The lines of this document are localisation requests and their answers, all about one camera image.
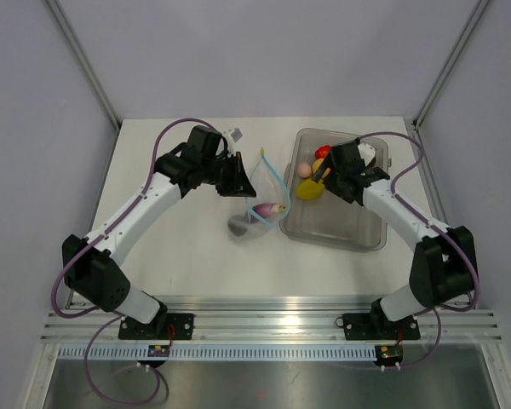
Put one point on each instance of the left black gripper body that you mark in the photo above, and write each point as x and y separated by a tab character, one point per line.
221	172

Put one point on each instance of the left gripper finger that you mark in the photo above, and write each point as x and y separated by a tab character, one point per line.
243	186
228	193

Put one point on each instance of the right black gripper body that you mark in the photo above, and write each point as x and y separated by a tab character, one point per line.
333	181

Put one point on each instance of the orange toy fruit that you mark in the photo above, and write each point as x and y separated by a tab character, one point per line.
316	165

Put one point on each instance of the pink toy peach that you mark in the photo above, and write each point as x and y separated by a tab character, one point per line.
304	170

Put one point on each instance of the clear zip top bag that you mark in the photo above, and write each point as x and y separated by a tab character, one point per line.
270	188

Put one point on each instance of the purple toy eggplant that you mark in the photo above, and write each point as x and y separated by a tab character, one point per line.
267	210

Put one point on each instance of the dark purple toy mangosteen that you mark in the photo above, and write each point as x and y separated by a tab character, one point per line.
238	225

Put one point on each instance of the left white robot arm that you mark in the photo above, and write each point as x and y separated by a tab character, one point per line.
92	264

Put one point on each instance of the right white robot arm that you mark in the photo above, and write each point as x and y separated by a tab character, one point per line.
443	266

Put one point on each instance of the clear grey plastic bin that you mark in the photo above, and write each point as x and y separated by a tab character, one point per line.
328	220

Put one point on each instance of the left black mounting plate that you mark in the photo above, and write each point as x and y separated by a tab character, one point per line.
175	326

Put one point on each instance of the black mounting plate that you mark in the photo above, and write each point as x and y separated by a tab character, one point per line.
361	327
175	326

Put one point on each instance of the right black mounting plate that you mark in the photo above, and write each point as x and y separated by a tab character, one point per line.
361	327

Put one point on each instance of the left small circuit board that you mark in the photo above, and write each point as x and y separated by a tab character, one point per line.
158	351

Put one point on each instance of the small circuit board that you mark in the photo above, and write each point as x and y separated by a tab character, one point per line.
158	351
392	353

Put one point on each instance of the right small circuit board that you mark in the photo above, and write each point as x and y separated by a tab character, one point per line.
392	353

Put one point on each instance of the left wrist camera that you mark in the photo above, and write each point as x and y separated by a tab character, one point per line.
232	136

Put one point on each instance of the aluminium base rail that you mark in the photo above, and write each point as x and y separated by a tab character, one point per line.
312	320

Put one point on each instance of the left aluminium frame post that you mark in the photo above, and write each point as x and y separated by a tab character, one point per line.
66	29

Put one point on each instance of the aluminium frame post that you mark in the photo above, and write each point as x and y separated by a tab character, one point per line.
66	29
458	49

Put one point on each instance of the right aluminium frame post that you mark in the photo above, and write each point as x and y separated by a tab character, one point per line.
458	49

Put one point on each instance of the white slotted cable duct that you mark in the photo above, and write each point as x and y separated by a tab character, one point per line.
207	352

